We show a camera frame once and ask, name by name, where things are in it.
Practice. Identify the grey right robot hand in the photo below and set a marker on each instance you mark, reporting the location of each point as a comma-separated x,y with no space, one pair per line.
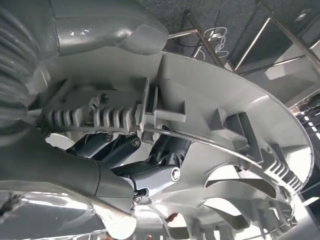
100,26

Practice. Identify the clear plastic film flap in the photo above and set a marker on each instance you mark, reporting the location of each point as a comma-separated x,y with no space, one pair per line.
115,222

